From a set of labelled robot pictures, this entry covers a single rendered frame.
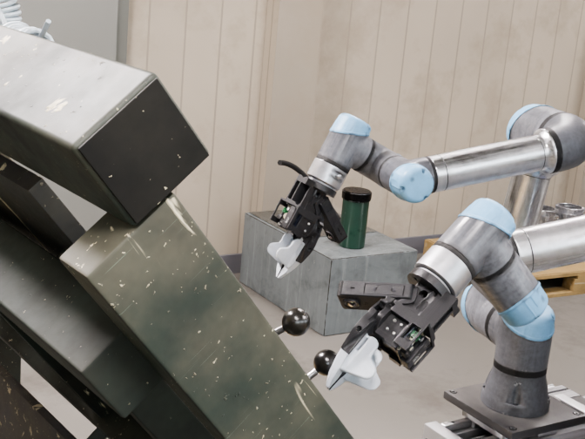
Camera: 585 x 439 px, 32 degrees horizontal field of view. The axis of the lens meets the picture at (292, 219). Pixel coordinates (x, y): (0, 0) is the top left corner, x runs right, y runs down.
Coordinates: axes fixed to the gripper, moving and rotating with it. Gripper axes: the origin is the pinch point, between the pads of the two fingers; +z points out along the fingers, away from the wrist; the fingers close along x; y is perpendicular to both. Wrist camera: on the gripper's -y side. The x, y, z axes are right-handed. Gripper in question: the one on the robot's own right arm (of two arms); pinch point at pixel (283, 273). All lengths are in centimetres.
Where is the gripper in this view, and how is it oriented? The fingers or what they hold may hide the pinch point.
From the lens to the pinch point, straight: 214.3
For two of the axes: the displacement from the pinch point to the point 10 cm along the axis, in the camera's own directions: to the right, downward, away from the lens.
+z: -4.7, 8.8, -0.1
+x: 5.2, 2.7, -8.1
